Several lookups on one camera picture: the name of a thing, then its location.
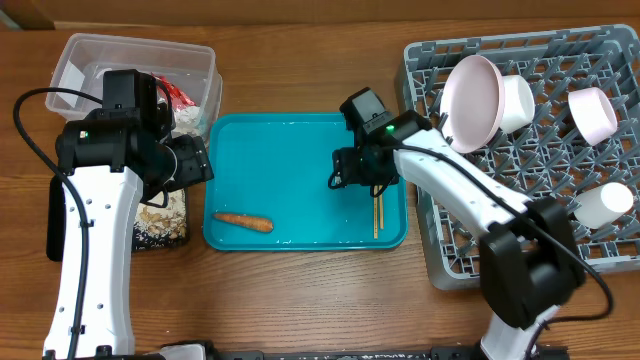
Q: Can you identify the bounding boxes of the clear plastic waste bin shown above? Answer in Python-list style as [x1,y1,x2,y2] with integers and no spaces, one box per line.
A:
[50,33,223,141]

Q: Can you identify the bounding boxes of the rice and peanuts food waste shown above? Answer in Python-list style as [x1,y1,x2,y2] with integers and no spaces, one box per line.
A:
[133,190,188,249]

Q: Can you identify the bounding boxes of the white bowl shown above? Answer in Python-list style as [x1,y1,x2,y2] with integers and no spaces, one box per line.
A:
[500,75,535,134]

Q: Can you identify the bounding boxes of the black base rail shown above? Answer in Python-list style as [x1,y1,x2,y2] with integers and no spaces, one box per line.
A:
[42,339,571,360]

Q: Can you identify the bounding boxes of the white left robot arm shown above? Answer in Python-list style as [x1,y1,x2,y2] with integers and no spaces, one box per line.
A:
[43,70,213,359]

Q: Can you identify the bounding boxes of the black tray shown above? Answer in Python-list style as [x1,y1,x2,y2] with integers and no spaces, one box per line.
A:
[46,177,190,262]

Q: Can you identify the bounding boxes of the white cup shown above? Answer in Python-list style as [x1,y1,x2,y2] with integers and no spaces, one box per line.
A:
[574,182,634,229]

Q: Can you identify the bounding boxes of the carrot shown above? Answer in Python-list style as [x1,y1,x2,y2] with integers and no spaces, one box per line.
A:
[213,213,274,233]

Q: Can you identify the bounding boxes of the pink bowl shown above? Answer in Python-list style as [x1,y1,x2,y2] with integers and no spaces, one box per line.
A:
[568,87,618,146]

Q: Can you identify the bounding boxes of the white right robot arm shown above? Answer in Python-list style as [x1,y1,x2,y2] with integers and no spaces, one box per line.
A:
[328,88,585,359]

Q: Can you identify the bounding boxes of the pink plate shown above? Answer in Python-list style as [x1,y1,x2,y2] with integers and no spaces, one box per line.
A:
[440,55,506,153]

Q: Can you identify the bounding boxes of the wooden chopstick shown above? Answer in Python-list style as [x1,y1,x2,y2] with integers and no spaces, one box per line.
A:
[373,197,379,239]
[378,194,385,230]

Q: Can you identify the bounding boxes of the white tissue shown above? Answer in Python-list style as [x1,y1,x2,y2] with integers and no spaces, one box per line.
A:
[172,106,201,137]

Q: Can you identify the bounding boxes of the red snack wrapper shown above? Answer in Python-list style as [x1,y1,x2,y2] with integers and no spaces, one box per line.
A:
[152,74,196,110]

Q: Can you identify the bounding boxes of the teal serving tray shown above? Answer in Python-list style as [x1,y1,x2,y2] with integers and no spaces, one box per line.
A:
[203,113,409,251]

